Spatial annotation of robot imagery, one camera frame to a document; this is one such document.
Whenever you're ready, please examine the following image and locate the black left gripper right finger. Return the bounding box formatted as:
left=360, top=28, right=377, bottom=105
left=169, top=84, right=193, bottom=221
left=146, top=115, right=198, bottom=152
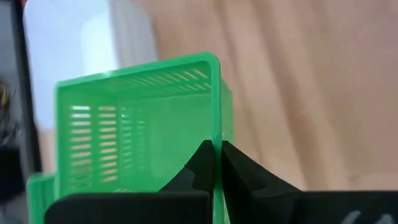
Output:
left=221, top=140, right=398, bottom=224

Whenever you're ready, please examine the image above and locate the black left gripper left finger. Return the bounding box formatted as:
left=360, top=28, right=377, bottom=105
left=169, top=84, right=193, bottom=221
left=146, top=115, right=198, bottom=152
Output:
left=45, top=139, right=216, bottom=224

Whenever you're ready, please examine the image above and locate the green slotted plastic basket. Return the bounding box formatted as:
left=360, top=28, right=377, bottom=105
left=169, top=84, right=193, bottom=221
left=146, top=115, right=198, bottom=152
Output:
left=54, top=51, right=223, bottom=224
left=26, top=79, right=234, bottom=224

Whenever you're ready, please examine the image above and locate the black aluminium rail frame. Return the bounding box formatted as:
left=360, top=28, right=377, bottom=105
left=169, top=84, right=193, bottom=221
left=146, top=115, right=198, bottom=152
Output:
left=0, top=0, right=43, bottom=200

